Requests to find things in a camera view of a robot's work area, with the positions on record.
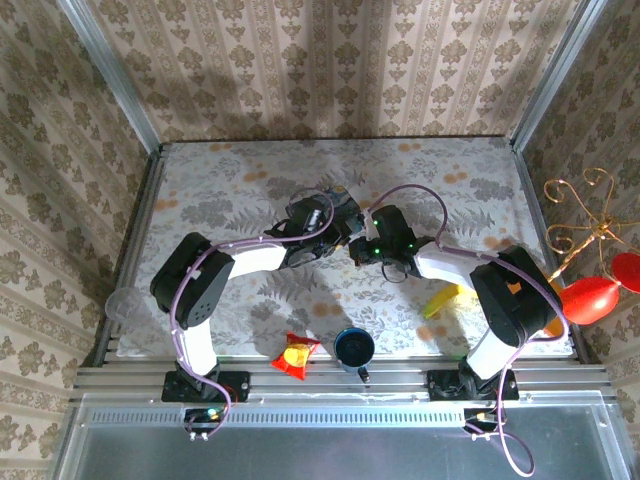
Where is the dark blue mug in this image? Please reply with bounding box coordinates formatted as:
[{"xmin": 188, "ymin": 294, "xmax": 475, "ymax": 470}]
[{"xmin": 333, "ymin": 327, "xmax": 376, "ymax": 384}]

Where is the gold wire curly stand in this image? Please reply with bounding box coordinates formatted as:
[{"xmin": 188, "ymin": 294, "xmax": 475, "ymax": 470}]
[{"xmin": 543, "ymin": 167, "xmax": 640, "ymax": 281}]

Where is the aluminium side rail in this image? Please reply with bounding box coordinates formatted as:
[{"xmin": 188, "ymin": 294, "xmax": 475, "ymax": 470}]
[
  {"xmin": 510, "ymin": 142, "xmax": 601, "ymax": 364},
  {"xmin": 82, "ymin": 144, "xmax": 169, "ymax": 369}
]

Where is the red round disc ornament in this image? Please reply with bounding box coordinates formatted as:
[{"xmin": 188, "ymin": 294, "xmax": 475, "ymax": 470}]
[{"xmin": 610, "ymin": 251, "xmax": 640, "ymax": 295}]

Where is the aluminium corner post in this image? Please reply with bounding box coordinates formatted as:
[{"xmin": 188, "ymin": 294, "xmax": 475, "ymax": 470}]
[
  {"xmin": 508, "ymin": 0, "xmax": 610, "ymax": 151},
  {"xmin": 58, "ymin": 0, "xmax": 165, "ymax": 154}
]

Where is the aluminium frame rail with bases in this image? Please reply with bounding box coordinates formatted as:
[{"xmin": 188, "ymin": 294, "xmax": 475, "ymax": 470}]
[{"xmin": 69, "ymin": 355, "xmax": 615, "ymax": 403}]

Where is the floral patterned table mat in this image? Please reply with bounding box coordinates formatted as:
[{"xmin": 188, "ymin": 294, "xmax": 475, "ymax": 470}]
[{"xmin": 115, "ymin": 138, "xmax": 575, "ymax": 359}]

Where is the clear plastic ball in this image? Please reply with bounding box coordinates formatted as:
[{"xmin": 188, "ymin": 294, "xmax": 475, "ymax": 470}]
[{"xmin": 103, "ymin": 286, "xmax": 142, "ymax": 325}]

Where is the yellow toy banana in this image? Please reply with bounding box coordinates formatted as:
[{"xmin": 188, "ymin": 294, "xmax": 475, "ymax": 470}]
[{"xmin": 422, "ymin": 284, "xmax": 479, "ymax": 321}]

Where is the starry night tin box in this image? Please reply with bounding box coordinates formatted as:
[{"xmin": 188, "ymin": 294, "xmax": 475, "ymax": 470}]
[{"xmin": 319, "ymin": 184, "xmax": 365, "ymax": 237}]

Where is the red egg-shaped ornament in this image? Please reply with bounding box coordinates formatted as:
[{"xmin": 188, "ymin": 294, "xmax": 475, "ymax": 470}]
[{"xmin": 558, "ymin": 276, "xmax": 621, "ymax": 326}]

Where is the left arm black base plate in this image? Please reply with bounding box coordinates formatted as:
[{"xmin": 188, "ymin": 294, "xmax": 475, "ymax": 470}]
[{"xmin": 160, "ymin": 370, "xmax": 251, "ymax": 403}]

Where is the slotted metal cable duct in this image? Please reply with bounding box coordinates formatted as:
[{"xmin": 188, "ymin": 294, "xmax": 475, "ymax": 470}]
[{"xmin": 79, "ymin": 405, "xmax": 501, "ymax": 427}]

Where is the grey sheet metal cover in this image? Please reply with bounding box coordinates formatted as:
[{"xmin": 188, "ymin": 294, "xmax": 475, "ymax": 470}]
[{"xmin": 52, "ymin": 392, "xmax": 639, "ymax": 480}]

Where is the red yellow snack packet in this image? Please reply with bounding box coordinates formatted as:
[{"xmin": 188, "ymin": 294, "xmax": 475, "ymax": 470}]
[{"xmin": 270, "ymin": 330, "xmax": 321, "ymax": 381}]

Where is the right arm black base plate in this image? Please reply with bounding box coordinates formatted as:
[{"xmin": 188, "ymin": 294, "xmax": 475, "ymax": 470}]
[{"xmin": 427, "ymin": 368, "xmax": 520, "ymax": 401}]

